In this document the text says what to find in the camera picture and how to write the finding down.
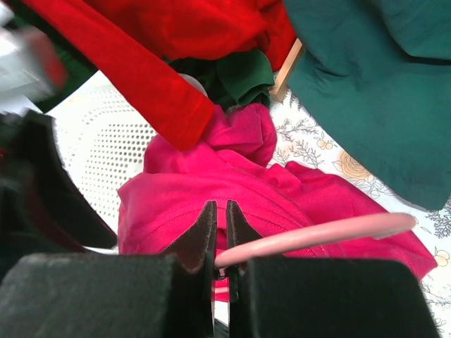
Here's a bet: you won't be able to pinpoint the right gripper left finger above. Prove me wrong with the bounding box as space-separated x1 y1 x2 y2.
1 201 217 337

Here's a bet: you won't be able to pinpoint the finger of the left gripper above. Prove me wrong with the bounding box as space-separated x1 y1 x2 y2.
1 111 117 276

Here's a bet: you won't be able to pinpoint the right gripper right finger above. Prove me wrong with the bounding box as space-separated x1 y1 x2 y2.
226 201 438 337

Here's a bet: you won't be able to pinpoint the magenta t shirt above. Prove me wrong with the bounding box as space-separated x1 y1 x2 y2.
116 104 440 303

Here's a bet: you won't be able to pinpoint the pink wire hanger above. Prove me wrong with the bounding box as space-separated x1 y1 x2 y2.
214 213 416 277

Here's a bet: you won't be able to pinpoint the red t shirt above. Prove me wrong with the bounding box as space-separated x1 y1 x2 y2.
27 1 295 150

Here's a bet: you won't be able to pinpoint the dark green t shirt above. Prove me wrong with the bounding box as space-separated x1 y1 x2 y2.
6 0 276 113

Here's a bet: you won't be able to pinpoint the white perforated plastic basket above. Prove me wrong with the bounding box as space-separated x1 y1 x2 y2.
45 72 209 254

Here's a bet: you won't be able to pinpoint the left wooden clothes rack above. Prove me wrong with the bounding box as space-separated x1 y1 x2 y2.
268 39 304 102

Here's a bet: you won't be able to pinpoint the teal green shorts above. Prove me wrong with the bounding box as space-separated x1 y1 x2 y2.
285 1 450 210

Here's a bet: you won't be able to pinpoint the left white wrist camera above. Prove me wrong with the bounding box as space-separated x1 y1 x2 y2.
1 1 67 113

